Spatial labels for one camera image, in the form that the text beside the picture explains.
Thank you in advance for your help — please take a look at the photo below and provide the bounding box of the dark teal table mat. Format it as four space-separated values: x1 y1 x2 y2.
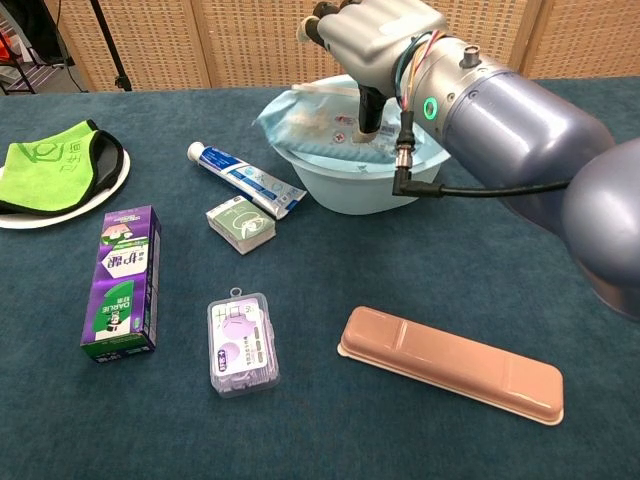
0 75 640 480

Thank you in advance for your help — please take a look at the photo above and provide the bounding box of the black rack with clothes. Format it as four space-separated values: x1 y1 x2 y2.
0 0 76 96

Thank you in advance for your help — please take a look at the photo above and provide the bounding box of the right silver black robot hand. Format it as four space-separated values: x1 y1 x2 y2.
298 0 449 146

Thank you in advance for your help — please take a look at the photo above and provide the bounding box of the clear purple floss case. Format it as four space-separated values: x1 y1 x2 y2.
206 287 281 399

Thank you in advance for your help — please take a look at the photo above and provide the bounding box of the woven wooden folding screen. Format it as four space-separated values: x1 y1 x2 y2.
42 0 640 94

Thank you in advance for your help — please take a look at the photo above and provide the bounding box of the green cloth with black trim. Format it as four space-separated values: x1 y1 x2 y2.
0 119 124 216

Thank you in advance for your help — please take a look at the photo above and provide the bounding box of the white blue toothpaste tube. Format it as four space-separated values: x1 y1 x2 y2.
187 141 308 221

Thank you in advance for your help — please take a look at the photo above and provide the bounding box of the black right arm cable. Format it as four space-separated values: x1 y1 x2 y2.
391 112 571 199

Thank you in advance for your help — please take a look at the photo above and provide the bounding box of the black tripod stand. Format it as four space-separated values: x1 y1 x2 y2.
88 0 134 92

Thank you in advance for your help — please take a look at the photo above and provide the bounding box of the wet wipes pack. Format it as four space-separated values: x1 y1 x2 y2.
256 83 436 166

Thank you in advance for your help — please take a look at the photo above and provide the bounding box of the pink toothbrush case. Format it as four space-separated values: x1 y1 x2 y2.
336 305 565 427

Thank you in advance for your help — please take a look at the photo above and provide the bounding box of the white round plate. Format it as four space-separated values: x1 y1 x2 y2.
0 147 132 231

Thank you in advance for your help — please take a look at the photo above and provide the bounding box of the small green white box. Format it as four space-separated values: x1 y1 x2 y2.
205 195 277 256

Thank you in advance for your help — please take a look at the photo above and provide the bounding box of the light blue plastic basin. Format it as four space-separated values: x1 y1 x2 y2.
269 74 451 216

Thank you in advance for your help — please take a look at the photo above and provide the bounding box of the purple carton box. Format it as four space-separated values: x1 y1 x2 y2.
80 204 163 365

